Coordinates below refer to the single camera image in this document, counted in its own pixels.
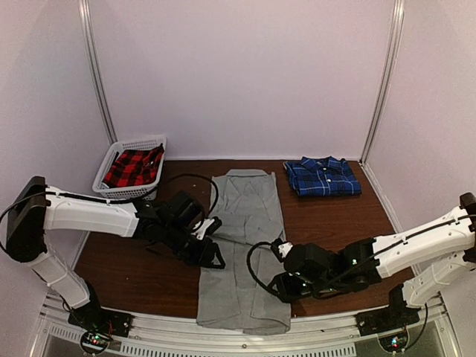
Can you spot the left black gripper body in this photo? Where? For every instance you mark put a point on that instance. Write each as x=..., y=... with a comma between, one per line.
x=188, y=252

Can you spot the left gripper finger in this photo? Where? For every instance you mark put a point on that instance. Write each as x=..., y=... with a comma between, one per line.
x=219, y=265
x=216, y=257

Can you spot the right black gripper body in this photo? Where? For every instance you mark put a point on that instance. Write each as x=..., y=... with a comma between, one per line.
x=291, y=294

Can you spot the grey long sleeve shirt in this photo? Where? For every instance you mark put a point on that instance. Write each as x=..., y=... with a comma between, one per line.
x=248, y=204

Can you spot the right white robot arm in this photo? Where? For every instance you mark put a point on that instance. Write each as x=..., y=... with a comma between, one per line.
x=448, y=242

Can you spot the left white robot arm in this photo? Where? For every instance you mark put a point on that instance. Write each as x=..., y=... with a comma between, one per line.
x=180, y=223

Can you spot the red black plaid shirt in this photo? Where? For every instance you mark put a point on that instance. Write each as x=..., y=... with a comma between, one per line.
x=134, y=168

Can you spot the white plastic basket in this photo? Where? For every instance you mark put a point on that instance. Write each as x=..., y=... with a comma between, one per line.
x=145, y=142

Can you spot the blue plaid folded shirt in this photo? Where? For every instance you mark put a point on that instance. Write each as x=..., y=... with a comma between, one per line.
x=322, y=177

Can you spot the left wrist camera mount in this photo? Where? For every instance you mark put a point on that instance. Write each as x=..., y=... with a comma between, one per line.
x=206, y=228

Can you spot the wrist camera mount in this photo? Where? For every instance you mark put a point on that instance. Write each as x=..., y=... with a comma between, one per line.
x=206, y=228
x=281, y=248

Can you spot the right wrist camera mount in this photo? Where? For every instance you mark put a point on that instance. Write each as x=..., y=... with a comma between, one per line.
x=281, y=248

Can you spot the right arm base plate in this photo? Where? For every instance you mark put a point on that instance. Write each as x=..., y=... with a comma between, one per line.
x=386, y=319

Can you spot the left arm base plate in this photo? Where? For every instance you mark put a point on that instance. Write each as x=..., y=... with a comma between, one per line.
x=107, y=322

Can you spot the aluminium front rail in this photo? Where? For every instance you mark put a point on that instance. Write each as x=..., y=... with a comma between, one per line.
x=155, y=335

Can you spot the left aluminium corner post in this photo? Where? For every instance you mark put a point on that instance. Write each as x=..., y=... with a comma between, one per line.
x=94, y=65

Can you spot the aluminium corner post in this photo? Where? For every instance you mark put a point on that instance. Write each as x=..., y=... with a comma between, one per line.
x=393, y=44
x=94, y=65

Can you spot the right aluminium corner post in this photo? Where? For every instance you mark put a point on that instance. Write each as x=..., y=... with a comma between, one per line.
x=393, y=44

